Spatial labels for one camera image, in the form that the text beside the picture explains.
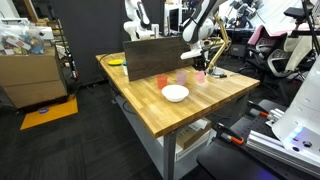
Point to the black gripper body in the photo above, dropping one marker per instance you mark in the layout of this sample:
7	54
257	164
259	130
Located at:
199	60

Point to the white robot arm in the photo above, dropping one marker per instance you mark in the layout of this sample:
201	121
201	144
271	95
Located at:
196	26

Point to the purple plastic cup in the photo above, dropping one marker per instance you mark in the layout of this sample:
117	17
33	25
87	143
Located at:
181	78

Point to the white bowl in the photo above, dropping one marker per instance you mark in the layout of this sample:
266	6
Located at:
175	93

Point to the red plastic cup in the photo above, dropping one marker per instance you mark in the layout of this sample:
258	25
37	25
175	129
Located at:
162	82

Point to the white cup teal lid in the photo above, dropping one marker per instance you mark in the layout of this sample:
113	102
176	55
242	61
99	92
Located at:
125	69

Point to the wooden desk lamp grey base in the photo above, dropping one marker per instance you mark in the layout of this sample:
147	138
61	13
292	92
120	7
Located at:
218	72

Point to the small wooden side table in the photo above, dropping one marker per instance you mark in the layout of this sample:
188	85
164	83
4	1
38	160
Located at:
216	41

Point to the dark wooden board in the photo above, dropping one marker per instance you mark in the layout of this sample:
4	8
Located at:
153	58

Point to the computer monitor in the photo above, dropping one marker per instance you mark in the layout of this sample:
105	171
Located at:
174	20

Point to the pink office chair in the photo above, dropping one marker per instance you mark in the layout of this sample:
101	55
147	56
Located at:
258	35

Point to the small cardboard box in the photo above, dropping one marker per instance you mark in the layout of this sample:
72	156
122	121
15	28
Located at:
196	135

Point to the white mesh office chair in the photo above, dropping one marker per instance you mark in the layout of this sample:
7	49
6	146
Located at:
280	61

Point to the white box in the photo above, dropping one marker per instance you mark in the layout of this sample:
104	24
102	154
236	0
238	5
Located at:
200	150

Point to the yellow plate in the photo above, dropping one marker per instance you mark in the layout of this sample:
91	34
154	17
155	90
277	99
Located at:
115	62

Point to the black metal platform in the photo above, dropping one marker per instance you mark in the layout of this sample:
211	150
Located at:
226	160

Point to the white machine housing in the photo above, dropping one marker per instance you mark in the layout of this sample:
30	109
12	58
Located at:
303	113

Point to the cluttered storage shelf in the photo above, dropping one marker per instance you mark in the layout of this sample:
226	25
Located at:
63	43

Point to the orange floor mat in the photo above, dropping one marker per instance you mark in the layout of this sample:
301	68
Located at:
50	115

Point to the purple disc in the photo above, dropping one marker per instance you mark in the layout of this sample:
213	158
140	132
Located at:
43	110

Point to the large cardboard box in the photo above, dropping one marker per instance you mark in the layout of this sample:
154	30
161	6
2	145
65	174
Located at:
31	78

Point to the clear bag of toys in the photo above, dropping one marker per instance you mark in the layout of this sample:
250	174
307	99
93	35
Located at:
20	40

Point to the aluminium bracket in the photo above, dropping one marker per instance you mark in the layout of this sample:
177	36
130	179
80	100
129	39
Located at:
275	115

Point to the grey metal table frame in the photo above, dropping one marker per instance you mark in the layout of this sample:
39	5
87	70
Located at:
169	156

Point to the aluminium extrusion rail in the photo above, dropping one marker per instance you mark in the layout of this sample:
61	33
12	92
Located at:
266	141

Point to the black camera on tripod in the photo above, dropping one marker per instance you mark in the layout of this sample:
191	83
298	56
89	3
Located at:
296	12

